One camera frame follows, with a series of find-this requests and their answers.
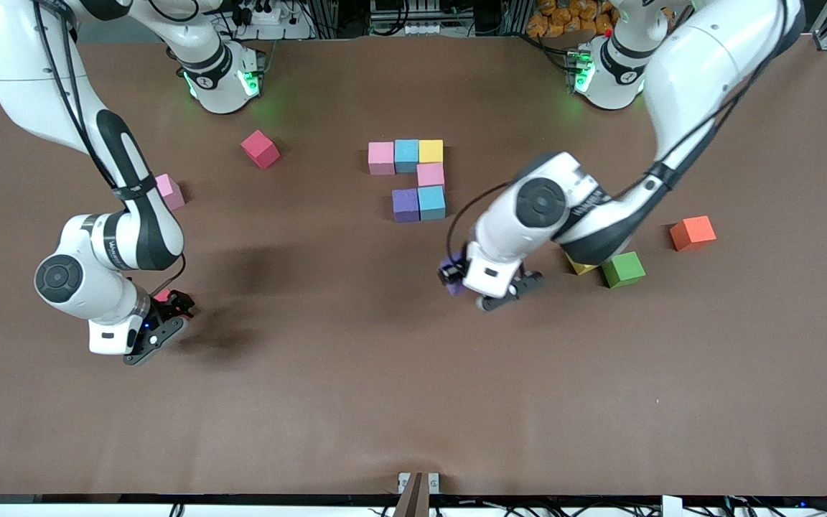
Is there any white power strip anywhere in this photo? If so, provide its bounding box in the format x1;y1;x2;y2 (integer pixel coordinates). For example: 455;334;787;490
238;4;307;40

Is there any silver camera pole bracket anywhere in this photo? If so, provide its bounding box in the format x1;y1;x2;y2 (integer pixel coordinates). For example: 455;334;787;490
397;471;441;496

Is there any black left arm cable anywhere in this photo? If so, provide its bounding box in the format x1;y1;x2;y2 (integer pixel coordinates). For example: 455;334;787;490
445;0;791;263

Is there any white equipment box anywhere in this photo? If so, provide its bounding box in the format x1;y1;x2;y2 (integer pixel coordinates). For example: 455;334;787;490
369;0;457;37

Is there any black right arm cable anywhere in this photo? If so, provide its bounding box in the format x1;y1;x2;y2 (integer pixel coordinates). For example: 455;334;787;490
29;0;188;288

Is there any purple foam cube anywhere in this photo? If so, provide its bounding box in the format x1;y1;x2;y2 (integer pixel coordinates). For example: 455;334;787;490
439;251;469;297
392;188;421;223

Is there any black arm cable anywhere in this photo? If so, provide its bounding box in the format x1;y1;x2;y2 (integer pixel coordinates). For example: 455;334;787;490
29;0;188;288
445;0;791;263

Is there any aluminium frame rail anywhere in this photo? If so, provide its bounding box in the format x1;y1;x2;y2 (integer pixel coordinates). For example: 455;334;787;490
392;472;431;517

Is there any blue foam cube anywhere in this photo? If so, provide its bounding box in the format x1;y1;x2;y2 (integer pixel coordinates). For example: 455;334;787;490
418;185;447;221
394;139;421;174

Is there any orange snack bag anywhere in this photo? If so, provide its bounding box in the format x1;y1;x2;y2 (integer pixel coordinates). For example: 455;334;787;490
526;0;615;38

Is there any green foam cube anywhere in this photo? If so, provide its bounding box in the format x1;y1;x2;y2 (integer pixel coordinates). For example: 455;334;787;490
602;251;647;289

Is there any orange foam cube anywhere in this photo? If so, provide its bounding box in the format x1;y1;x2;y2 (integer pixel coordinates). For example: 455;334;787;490
669;215;717;253

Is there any brown table mat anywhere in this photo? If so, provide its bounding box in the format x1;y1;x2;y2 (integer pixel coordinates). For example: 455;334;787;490
0;34;827;498

